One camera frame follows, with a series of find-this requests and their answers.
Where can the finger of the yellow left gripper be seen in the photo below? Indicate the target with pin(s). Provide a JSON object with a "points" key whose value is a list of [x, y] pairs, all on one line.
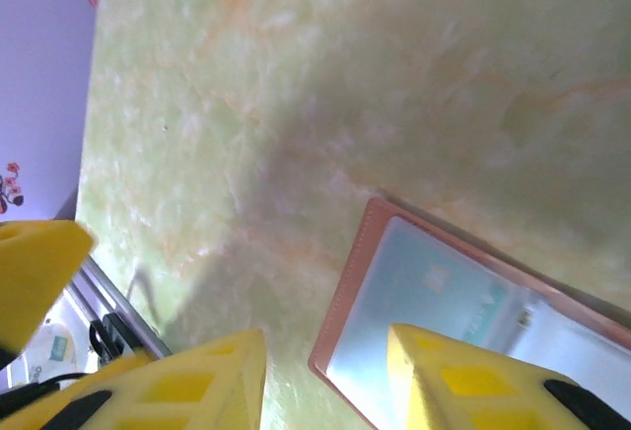
{"points": [[34, 272]]}

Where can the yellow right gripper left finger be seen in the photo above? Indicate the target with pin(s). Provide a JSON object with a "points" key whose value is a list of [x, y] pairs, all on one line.
{"points": [[197, 380]]}

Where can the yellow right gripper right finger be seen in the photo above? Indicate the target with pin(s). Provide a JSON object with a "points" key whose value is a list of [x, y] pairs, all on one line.
{"points": [[468, 390]]}

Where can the teal VIP chip card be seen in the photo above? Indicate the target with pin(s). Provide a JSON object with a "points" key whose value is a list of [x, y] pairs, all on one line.
{"points": [[434, 277]]}

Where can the pink leather card holder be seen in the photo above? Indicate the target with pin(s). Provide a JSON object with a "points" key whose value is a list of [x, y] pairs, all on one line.
{"points": [[339, 311]]}

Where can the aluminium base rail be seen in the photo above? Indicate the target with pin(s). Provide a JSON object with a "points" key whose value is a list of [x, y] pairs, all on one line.
{"points": [[106, 297]]}

